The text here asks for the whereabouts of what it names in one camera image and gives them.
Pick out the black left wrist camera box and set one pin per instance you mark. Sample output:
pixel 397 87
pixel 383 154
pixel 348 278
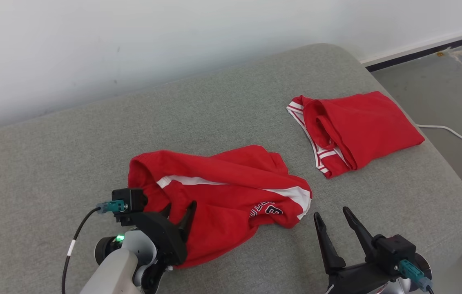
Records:
pixel 132 200

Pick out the grey fabric sofa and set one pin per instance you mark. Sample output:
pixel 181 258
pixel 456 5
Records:
pixel 92 143

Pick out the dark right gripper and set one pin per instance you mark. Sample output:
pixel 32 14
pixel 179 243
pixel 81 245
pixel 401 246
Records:
pixel 357 279

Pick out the white baseboard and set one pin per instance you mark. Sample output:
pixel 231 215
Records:
pixel 418 47

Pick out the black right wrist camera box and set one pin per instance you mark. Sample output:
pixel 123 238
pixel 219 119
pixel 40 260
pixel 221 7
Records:
pixel 394 251

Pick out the red garment with wide white stripe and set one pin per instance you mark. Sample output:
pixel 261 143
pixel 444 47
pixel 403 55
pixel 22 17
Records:
pixel 222 192

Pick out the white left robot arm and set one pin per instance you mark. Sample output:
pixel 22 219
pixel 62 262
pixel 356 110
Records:
pixel 120 265

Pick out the red garment with striped trim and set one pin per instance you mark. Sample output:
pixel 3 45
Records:
pixel 369 122

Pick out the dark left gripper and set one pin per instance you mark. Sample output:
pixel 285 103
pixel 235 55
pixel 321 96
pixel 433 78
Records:
pixel 161 234

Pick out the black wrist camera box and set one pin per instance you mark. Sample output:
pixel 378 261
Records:
pixel 394 251
pixel 132 200

